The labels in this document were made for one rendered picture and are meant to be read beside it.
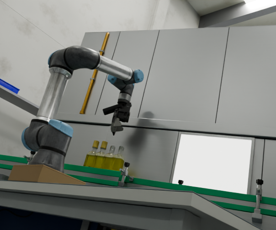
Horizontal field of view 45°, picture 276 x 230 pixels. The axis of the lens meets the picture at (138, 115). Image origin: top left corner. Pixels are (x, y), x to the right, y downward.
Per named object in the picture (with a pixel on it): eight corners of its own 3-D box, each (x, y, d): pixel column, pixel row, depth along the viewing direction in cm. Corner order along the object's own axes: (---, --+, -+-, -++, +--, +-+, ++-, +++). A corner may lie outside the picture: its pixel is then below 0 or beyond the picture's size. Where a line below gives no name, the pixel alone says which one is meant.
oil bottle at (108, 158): (108, 191, 186) (117, 156, 194) (103, 189, 181) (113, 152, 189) (99, 190, 188) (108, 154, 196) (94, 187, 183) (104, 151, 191)
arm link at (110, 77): (122, 67, 191) (133, 77, 199) (108, 70, 198) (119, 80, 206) (118, 79, 188) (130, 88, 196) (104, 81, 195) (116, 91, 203)
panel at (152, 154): (249, 200, 171) (255, 139, 184) (249, 199, 169) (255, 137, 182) (97, 177, 205) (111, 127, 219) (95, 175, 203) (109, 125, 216)
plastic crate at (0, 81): (9, 98, 437) (12, 91, 441) (17, 96, 423) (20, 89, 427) (-12, 86, 417) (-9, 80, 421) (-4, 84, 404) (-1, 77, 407)
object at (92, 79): (84, 115, 231) (110, 33, 259) (82, 113, 228) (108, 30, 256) (80, 115, 232) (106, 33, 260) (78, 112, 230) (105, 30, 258)
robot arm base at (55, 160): (44, 167, 128) (52, 144, 132) (19, 165, 137) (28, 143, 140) (70, 180, 139) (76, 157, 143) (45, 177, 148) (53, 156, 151)
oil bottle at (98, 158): (98, 190, 187) (108, 154, 196) (94, 187, 183) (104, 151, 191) (89, 188, 190) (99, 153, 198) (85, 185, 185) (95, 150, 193)
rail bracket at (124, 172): (131, 192, 173) (136, 169, 178) (119, 183, 159) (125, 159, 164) (126, 191, 174) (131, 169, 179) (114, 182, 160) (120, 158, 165)
